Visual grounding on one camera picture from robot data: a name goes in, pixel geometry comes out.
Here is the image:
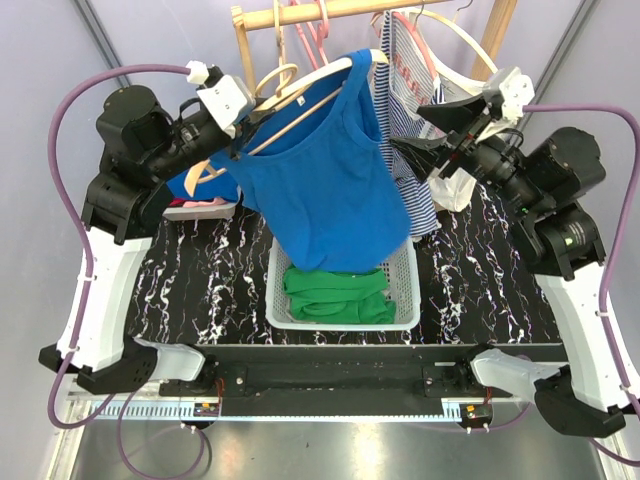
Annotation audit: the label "wooden clothes rack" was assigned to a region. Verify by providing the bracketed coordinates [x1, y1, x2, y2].
[231, 1, 517, 94]

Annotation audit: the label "purple cable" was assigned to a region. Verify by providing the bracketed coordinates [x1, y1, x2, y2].
[414, 102, 640, 469]
[47, 62, 214, 479]

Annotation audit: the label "white basket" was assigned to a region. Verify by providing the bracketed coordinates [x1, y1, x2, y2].
[265, 237, 421, 332]
[163, 187, 242, 221]

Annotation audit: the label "white centre basket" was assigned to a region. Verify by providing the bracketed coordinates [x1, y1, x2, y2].
[265, 237, 421, 332]

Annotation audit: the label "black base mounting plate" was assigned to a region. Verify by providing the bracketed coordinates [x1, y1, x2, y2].
[158, 343, 515, 417]

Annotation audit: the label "pink hanger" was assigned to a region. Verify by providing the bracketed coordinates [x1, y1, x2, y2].
[393, 11, 439, 84]
[295, 1, 329, 70]

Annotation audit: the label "white rear basket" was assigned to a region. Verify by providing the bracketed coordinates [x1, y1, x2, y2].
[163, 187, 242, 221]

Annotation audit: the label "folded blue cloth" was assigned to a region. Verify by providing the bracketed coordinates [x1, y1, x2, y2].
[167, 171, 239, 203]

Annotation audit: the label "pink hanger under striped top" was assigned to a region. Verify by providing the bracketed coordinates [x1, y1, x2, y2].
[393, 11, 439, 84]

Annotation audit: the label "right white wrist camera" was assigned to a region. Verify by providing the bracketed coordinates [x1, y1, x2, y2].
[477, 67, 535, 142]

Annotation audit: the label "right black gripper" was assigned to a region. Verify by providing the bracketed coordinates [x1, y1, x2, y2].
[388, 90, 546, 215]

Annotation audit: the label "blue tank top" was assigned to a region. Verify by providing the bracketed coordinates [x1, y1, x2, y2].
[211, 49, 411, 273]

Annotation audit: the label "cream wooden hanger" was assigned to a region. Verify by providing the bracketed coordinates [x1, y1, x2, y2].
[184, 49, 390, 196]

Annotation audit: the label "green tank top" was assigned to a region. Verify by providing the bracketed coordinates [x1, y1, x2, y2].
[282, 267, 396, 325]

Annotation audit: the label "beige plastic hanger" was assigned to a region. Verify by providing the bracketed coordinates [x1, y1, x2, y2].
[272, 0, 286, 67]

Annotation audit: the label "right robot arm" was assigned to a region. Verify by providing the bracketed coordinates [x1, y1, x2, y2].
[389, 97, 639, 439]

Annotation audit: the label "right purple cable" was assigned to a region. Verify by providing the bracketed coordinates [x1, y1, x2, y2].
[414, 102, 640, 469]

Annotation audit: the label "blue white striped top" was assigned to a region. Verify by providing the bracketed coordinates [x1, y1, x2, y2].
[371, 10, 440, 238]

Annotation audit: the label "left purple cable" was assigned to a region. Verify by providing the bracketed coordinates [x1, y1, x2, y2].
[47, 62, 214, 479]

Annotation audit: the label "white tank top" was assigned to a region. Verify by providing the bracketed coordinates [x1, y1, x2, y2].
[399, 7, 501, 214]

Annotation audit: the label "cream hanger under white top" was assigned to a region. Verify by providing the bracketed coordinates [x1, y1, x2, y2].
[417, 11, 499, 82]

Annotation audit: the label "pink red folded clothes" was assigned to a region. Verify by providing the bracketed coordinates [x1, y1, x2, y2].
[169, 197, 227, 208]

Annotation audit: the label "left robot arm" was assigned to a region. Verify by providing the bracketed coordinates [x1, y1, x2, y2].
[38, 85, 231, 396]

